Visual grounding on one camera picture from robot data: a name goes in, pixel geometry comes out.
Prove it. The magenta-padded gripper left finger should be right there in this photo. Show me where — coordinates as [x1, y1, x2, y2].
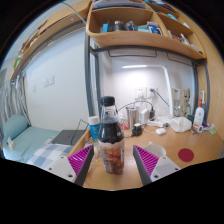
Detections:
[44, 144, 95, 187]

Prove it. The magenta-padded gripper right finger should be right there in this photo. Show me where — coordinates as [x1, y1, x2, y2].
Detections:
[132, 144, 182, 187]

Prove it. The dark drink bottle black cap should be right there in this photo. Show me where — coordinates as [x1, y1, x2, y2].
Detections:
[97, 95, 126, 175]

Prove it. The dark grey laptop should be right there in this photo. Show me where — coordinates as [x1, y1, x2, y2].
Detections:
[51, 129, 87, 146]

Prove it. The blue checked blanket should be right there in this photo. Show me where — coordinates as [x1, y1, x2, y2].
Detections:
[27, 143, 74, 169]

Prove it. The small white earbud case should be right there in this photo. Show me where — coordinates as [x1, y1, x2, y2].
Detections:
[155, 127, 167, 136]

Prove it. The black charger block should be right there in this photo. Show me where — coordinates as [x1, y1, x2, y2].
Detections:
[131, 122, 144, 137]

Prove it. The blue and white tube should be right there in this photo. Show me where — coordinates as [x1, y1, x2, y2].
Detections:
[88, 115, 101, 141]

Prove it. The white power strip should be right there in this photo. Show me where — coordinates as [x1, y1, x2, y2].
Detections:
[146, 119, 165, 128]

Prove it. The flat round red coaster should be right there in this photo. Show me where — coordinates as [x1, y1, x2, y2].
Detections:
[177, 147, 195, 163]

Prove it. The red flat packet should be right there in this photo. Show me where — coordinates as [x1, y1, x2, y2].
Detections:
[119, 120, 130, 131]

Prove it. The white power adapter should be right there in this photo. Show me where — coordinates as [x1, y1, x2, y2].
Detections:
[139, 108, 151, 125]

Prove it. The stainless steel tumbler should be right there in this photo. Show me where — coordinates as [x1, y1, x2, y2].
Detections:
[125, 105, 140, 129]

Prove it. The white box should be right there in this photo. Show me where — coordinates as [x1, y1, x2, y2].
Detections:
[169, 116, 193, 133]

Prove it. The teal striped mattress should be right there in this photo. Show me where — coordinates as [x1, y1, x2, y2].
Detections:
[2, 125, 61, 163]

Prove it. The white lotion pump bottle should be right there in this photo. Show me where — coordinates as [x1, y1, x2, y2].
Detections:
[193, 99, 206, 129]

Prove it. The wooden tree figurine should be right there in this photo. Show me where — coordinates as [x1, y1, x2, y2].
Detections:
[179, 88, 193, 118]

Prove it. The teal pillow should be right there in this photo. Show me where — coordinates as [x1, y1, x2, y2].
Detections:
[2, 114, 29, 141]

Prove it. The white desk lamp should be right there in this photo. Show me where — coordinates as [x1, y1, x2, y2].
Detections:
[121, 64, 174, 118]

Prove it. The grey curtain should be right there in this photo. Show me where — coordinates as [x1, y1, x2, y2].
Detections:
[0, 74, 29, 126]

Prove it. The wooden shelf unit with items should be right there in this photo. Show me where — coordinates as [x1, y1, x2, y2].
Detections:
[85, 0, 207, 61]

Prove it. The white wall socket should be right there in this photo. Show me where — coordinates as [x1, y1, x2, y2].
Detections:
[147, 85, 159, 98]
[134, 86, 147, 99]
[171, 87, 181, 101]

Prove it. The grey metal desk frame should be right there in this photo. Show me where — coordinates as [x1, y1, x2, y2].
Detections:
[83, 31, 211, 134]

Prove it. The white light switch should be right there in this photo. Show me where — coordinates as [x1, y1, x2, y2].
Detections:
[43, 75, 55, 88]

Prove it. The wooden bunk bed rail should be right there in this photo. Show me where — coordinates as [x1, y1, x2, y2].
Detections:
[9, 0, 92, 82]

